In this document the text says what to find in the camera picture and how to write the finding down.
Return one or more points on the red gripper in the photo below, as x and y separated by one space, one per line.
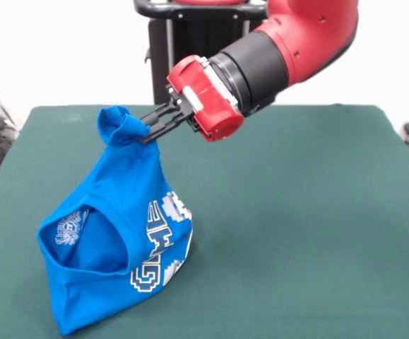
204 99

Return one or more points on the blue printed t-shirt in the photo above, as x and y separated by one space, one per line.
112 219

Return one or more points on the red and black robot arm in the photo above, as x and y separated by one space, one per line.
289 46

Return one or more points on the dark green tablecloth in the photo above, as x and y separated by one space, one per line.
296 265

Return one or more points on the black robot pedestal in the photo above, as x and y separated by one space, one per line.
197 60

